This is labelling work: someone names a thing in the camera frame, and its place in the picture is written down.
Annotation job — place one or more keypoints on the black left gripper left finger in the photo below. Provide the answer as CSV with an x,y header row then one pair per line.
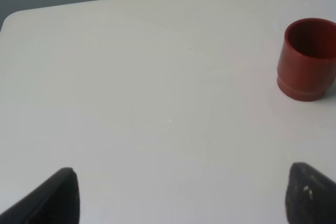
x,y
57,200

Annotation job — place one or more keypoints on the red plastic cup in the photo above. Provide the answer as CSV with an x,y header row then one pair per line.
x,y
306,66

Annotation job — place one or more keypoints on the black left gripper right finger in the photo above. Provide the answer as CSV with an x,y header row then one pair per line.
x,y
310,196

